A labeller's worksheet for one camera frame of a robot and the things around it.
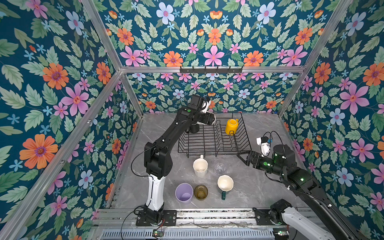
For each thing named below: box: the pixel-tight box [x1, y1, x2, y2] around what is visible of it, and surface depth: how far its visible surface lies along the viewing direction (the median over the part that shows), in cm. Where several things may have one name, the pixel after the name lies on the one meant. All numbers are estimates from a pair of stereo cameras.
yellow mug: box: [225, 118, 239, 135], surface depth 101 cm
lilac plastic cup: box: [175, 182, 194, 204], surface depth 74 cm
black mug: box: [189, 123, 200, 133], surface depth 106 cm
